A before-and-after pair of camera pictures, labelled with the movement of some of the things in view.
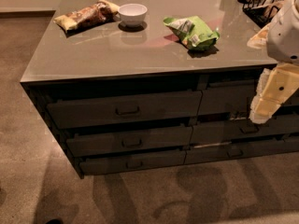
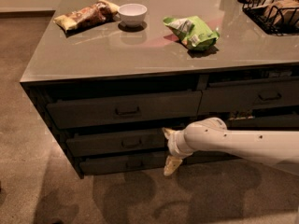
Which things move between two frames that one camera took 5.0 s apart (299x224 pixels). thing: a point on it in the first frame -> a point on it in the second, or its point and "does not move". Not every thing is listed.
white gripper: (285, 37) -> (173, 145)
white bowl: (133, 14) does not move
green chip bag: (193, 32) does not move
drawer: (124, 109) does not move
